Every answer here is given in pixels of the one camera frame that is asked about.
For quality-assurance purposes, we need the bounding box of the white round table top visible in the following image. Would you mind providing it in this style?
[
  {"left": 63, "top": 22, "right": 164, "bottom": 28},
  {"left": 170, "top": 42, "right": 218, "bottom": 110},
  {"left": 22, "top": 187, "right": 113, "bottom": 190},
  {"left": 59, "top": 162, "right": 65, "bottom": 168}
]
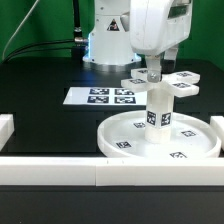
[{"left": 97, "top": 110, "right": 221, "bottom": 160}]

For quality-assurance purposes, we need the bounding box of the white fiducial marker sheet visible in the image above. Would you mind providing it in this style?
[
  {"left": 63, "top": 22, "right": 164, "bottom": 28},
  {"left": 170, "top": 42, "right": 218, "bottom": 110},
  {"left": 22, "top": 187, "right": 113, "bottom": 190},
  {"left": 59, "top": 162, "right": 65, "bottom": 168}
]
[{"left": 63, "top": 87, "right": 147, "bottom": 106}]

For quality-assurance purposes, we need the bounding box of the black cable bundle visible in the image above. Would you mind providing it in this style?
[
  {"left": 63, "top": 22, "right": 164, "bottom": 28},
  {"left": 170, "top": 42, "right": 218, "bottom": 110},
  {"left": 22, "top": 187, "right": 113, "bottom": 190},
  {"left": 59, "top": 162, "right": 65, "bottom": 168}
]
[{"left": 1, "top": 39, "right": 88, "bottom": 64}]

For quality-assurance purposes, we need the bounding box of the black vertical cable connector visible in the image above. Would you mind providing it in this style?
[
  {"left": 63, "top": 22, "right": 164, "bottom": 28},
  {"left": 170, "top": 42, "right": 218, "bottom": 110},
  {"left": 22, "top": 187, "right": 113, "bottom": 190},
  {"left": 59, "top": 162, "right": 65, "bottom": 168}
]
[{"left": 72, "top": 0, "right": 88, "bottom": 46}]

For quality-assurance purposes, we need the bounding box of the white right fence block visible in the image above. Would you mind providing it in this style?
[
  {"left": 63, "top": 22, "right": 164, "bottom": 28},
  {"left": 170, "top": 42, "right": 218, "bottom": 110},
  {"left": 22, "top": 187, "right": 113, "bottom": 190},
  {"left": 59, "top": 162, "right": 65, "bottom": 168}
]
[{"left": 210, "top": 116, "right": 224, "bottom": 150}]

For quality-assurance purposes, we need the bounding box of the white front fence bar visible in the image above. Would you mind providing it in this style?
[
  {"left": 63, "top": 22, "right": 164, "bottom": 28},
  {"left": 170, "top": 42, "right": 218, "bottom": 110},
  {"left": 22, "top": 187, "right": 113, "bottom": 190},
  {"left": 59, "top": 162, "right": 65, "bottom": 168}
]
[{"left": 0, "top": 157, "right": 224, "bottom": 186}]

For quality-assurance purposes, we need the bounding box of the white cross-shaped table base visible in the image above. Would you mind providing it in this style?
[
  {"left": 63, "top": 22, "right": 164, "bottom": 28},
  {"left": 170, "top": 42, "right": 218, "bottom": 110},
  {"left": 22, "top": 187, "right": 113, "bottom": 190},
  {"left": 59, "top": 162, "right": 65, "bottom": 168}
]
[{"left": 121, "top": 68, "right": 200, "bottom": 98}]

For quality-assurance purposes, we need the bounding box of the white left fence block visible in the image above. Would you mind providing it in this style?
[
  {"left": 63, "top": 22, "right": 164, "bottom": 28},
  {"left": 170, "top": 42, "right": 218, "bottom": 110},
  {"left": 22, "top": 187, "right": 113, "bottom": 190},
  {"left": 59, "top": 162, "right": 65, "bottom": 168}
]
[{"left": 0, "top": 114, "right": 14, "bottom": 151}]

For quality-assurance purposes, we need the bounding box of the grey thin cable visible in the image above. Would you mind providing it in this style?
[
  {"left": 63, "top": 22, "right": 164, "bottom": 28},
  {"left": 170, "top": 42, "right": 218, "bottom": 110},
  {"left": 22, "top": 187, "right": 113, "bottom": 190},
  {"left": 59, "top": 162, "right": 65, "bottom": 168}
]
[{"left": 1, "top": 0, "right": 41, "bottom": 61}]

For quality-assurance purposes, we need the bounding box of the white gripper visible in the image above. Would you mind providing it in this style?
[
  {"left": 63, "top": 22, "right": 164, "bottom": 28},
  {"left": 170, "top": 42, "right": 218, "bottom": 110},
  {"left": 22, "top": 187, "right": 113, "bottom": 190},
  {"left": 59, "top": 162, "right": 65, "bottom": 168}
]
[{"left": 120, "top": 0, "right": 193, "bottom": 83}]

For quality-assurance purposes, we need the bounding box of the white fence block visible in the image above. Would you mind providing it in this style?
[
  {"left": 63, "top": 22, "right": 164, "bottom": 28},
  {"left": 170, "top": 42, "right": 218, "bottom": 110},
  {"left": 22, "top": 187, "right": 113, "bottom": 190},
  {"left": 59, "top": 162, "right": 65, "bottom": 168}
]
[
  {"left": 210, "top": 116, "right": 224, "bottom": 150},
  {"left": 0, "top": 114, "right": 14, "bottom": 151}
]

